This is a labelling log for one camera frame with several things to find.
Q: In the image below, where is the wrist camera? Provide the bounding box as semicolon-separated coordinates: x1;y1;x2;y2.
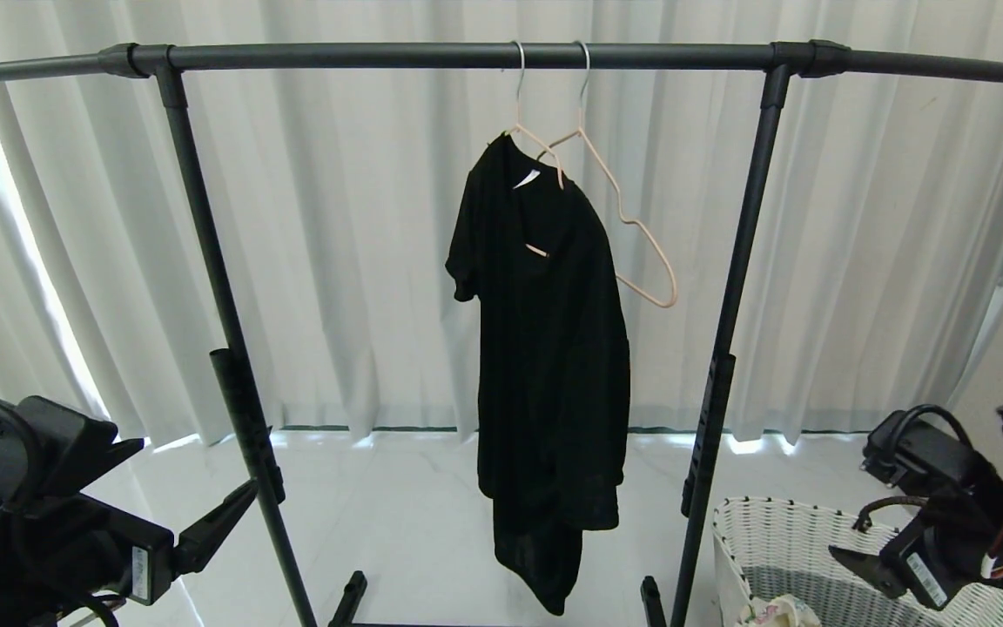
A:
0;396;147;502
861;409;986;502

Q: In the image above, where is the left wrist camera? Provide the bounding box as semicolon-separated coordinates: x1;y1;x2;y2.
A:
0;396;147;502

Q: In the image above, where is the black clothes rack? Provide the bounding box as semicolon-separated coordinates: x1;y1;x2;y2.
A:
0;38;1003;627

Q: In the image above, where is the black short-sleeved shirt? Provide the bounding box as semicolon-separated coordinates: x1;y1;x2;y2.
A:
445;132;633;617

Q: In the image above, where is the cream printed garment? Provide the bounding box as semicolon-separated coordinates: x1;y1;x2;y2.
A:
737;594;825;627

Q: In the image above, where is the white curtain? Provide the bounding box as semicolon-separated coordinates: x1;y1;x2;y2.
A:
0;0;1003;445

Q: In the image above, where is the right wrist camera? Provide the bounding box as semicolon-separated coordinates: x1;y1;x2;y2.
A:
861;409;986;502

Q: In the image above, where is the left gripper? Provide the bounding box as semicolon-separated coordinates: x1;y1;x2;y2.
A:
0;479;259;606

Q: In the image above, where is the pink clothes hanger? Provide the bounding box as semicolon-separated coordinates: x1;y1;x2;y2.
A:
501;41;568;258
539;41;679;310

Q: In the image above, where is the white laundry basket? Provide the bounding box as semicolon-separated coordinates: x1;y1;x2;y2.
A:
712;495;1003;627

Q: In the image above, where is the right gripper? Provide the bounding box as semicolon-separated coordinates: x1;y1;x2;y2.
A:
828;488;1003;610

